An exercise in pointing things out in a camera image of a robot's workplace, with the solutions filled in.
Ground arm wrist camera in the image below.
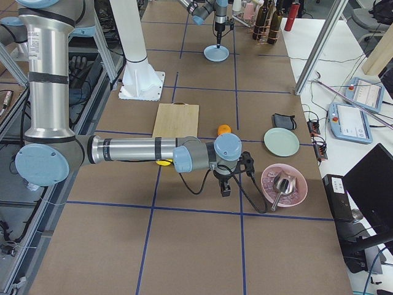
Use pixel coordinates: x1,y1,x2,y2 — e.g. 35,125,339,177
236,151,255,178

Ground blue teach pendant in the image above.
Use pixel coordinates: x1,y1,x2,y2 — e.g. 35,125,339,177
328,103,373,144
345,77,385,113

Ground light green plate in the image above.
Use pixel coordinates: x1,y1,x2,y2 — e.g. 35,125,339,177
263,128,300,157

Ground orange mandarin fruit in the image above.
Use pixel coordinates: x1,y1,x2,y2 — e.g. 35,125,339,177
217,124,232,136

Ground bamboo cutting board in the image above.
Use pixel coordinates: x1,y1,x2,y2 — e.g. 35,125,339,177
152,103,200,138

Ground aluminium frame post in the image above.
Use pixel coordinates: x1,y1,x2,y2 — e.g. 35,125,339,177
294,0,348,96

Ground metal scoop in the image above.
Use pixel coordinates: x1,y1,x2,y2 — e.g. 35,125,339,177
271,171,297,211

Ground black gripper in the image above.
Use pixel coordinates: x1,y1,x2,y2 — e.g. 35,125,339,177
213,168,235,197
214,22,226,49

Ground black computer monitor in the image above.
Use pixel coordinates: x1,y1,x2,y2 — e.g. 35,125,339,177
343,143,393,233

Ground pink cup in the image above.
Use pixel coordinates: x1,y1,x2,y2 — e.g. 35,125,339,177
243,2,254,20

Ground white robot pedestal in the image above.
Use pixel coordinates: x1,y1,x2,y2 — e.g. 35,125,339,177
112,1,165,101

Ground folded dark grey cloth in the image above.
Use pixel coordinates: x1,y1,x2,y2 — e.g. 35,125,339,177
272,113,297,130

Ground black desktop box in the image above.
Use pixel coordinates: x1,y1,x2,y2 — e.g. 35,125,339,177
322,174,355,222

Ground dark green wine bottle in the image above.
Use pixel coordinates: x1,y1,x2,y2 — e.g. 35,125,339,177
267,0,283,45

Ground metal reacher stick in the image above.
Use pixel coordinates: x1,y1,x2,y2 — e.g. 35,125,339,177
311,79,392,130

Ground yellow lemon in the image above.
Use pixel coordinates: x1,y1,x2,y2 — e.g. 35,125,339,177
156,159,173,166

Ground pink bowl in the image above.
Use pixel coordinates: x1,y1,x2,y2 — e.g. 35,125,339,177
261,163,308,211

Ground copper wire bottle rack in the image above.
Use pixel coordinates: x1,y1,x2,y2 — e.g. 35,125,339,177
256,1,276,44

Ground light blue plate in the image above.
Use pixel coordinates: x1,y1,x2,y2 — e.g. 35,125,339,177
203,45,230,62

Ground red thermos bottle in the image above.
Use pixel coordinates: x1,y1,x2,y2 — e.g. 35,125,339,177
284,2,300,31

